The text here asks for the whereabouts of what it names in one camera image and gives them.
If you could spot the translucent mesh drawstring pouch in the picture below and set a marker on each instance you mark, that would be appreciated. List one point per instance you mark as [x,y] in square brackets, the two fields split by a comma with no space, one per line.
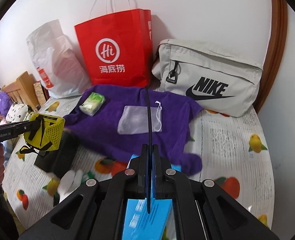
[134,120]

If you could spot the wooden headboard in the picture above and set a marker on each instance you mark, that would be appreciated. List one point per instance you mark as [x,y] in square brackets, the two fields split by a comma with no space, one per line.
[22,90]

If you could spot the blue tissue pack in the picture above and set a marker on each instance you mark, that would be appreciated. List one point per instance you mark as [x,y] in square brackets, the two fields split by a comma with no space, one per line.
[158,224]

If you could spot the red paper shopping bag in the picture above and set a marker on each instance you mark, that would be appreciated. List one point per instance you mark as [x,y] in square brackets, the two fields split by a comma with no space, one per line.
[117,48]

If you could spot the white Miniso plastic bag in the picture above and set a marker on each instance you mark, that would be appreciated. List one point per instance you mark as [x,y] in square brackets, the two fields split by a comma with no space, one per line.
[54,59]

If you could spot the green tissue packet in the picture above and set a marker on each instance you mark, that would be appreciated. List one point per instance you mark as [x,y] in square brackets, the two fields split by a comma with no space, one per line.
[92,104]

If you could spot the dark green tin box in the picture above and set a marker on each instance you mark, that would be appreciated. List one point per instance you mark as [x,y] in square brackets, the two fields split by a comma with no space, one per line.
[59,162]

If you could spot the beige Nike pouch bag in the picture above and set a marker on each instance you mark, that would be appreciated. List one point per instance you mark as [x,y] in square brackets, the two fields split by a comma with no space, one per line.
[216,78]

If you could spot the yellow mesh pouch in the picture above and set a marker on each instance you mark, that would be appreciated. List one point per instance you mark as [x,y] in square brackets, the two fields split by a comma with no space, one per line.
[45,134]

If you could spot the purple plush toy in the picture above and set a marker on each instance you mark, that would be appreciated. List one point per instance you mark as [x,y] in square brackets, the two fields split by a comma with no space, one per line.
[5,103]

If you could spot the white spotted plush toy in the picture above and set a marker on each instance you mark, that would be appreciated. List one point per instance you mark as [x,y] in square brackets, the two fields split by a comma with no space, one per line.
[17,112]

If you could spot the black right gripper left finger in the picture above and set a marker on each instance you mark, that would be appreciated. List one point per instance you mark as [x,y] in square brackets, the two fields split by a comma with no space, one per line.
[95,210]

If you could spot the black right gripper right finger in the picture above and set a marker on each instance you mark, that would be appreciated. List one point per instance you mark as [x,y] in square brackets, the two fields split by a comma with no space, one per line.
[203,210]

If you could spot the patterned gift box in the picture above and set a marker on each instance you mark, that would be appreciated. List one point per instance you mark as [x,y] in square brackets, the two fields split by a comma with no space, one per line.
[42,94]

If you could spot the brown wooden door frame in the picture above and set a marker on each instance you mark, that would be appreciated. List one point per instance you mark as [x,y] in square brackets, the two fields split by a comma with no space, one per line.
[275,50]

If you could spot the purple fleece towel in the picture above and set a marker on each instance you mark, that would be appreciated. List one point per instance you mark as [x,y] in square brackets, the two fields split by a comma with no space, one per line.
[112,121]

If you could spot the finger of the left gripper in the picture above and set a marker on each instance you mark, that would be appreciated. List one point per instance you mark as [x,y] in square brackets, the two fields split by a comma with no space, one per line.
[13,130]

